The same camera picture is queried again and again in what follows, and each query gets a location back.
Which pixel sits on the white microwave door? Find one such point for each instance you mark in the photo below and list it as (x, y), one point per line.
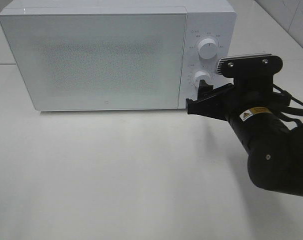
(98, 62)

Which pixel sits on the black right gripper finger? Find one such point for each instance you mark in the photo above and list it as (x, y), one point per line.
(213, 106)
(206, 91)

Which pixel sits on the white microwave oven body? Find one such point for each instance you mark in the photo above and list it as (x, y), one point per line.
(214, 18)

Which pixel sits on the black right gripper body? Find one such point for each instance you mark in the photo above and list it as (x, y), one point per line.
(253, 83)

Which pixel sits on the white timer knob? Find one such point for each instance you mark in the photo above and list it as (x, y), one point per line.
(202, 75)

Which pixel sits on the white upper power knob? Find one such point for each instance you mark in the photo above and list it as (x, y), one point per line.
(207, 47)

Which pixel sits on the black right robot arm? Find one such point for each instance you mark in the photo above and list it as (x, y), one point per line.
(260, 114)

